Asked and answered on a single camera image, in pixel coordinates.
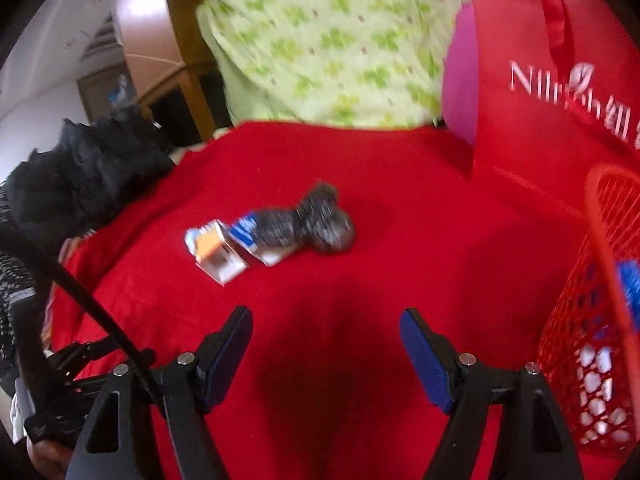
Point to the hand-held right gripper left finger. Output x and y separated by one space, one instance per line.
225 360

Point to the person's left hand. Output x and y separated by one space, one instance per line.
47 462

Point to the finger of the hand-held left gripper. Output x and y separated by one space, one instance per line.
82 387
80 351

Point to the red blanket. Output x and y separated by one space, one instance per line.
350 185

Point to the white tissue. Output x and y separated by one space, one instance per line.
600 360

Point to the red plastic mesh basket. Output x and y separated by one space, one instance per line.
565 335

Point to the red paper gift bag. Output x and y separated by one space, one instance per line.
550 135

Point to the blue and white toothpaste box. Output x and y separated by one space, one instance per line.
250 241

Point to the brown wooden door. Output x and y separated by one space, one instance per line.
95 95

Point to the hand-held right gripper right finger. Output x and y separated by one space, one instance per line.
425 360

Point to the pink paper bag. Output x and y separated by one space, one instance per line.
460 85

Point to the wooden cabinet frame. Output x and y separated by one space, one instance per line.
200 110

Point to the green clover print quilt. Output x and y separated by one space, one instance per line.
325 35

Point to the black puffer jacket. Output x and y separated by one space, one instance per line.
90 170

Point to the brown wooden pillar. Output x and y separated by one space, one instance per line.
145 20

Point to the orange and white small box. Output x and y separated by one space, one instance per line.
215 252

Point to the blue plastic bag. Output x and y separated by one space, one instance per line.
630 282

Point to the black floral jacket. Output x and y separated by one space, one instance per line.
15 270

